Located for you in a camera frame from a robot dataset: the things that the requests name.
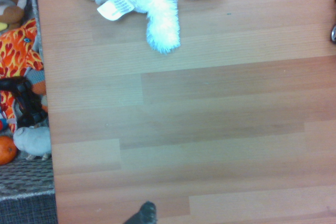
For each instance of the orange ball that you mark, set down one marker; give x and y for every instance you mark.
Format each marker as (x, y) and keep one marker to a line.
(6, 150)

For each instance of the grey woven basket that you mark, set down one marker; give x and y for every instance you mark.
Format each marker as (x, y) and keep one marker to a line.
(29, 176)

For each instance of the brown and white plush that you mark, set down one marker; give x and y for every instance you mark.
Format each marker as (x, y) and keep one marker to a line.
(11, 11)

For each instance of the grey plush toy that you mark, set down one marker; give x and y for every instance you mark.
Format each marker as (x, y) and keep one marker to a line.
(32, 141)

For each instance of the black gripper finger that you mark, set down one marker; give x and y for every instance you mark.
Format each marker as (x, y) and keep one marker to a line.
(145, 213)

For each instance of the blue toy car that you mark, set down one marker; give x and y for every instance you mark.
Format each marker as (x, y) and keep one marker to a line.
(334, 33)

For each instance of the orange flame pattern plush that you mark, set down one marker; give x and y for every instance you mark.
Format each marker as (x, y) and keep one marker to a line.
(15, 48)

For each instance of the yellow and blue plush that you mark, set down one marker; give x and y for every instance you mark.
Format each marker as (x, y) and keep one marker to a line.
(2, 26)

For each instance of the blue and red hero plush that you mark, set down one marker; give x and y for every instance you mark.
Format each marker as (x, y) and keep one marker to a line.
(2, 125)

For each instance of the black plastic toy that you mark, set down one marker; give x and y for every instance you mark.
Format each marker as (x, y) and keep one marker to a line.
(26, 103)

